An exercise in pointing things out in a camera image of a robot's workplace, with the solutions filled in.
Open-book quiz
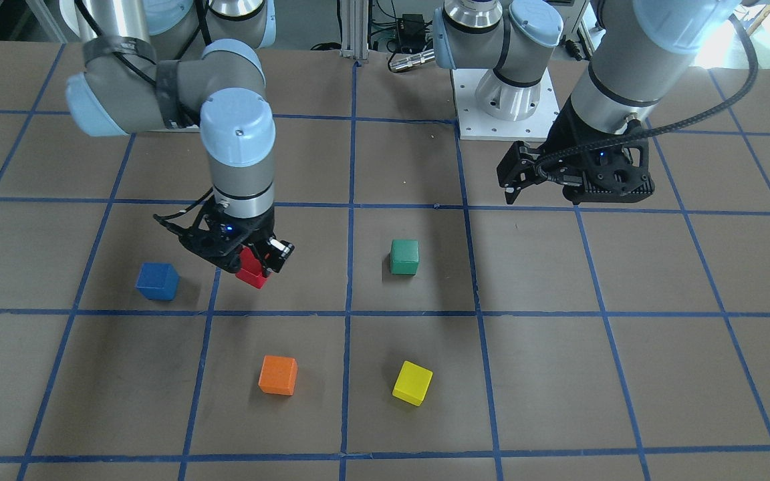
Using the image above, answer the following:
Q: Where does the green block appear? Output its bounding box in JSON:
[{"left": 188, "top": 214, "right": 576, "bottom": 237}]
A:
[{"left": 389, "top": 238, "right": 420, "bottom": 276}]

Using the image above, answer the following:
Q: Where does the black braided cable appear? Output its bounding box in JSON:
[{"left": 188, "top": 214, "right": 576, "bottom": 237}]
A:
[{"left": 532, "top": 13, "right": 760, "bottom": 184}]

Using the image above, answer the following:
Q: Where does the red block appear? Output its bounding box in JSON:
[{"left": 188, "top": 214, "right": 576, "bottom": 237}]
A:
[{"left": 235, "top": 247, "right": 270, "bottom": 289}]

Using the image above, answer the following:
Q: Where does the black power adapter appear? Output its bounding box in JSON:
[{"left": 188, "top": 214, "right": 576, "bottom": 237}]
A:
[{"left": 395, "top": 13, "right": 427, "bottom": 54}]

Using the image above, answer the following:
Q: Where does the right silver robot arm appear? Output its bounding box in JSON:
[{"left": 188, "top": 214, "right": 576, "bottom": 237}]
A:
[{"left": 66, "top": 1, "right": 294, "bottom": 276}]

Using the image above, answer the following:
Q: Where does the orange block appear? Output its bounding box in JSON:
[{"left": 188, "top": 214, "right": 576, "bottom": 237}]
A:
[{"left": 257, "top": 354, "right": 297, "bottom": 396}]

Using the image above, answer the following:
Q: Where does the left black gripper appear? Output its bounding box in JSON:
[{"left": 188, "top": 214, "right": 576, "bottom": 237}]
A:
[{"left": 496, "top": 107, "right": 644, "bottom": 205}]

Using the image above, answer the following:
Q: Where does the aluminium frame post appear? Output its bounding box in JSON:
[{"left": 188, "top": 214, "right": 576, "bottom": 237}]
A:
[{"left": 338, "top": 0, "right": 371, "bottom": 63}]

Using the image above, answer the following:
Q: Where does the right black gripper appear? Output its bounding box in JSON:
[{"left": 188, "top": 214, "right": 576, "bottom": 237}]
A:
[{"left": 215, "top": 204, "right": 295, "bottom": 275}]

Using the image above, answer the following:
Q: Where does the silver metal connector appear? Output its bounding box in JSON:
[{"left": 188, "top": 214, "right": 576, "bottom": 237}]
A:
[{"left": 388, "top": 49, "right": 436, "bottom": 73}]

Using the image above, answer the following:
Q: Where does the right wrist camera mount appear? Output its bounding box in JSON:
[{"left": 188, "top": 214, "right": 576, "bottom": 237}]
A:
[{"left": 152, "top": 196, "right": 225, "bottom": 271}]

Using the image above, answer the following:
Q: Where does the yellow block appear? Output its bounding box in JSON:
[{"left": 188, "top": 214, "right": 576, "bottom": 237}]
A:
[{"left": 392, "top": 360, "right": 433, "bottom": 407}]

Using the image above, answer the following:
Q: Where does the blue block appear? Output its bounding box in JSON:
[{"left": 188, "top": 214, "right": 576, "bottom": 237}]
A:
[{"left": 135, "top": 263, "right": 180, "bottom": 301}]

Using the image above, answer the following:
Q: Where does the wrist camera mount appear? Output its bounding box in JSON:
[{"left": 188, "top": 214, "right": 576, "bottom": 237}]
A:
[
  {"left": 152, "top": 196, "right": 225, "bottom": 271},
  {"left": 562, "top": 140, "right": 655, "bottom": 203}
]

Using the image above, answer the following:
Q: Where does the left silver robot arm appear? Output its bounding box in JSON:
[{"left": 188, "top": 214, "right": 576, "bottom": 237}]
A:
[{"left": 432, "top": 1, "right": 759, "bottom": 205}]

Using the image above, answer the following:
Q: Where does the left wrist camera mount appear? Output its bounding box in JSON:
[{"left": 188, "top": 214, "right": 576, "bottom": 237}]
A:
[{"left": 562, "top": 140, "right": 655, "bottom": 203}]

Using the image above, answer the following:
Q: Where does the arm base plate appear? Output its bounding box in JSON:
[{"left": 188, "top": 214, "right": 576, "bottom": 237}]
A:
[{"left": 451, "top": 68, "right": 559, "bottom": 142}]

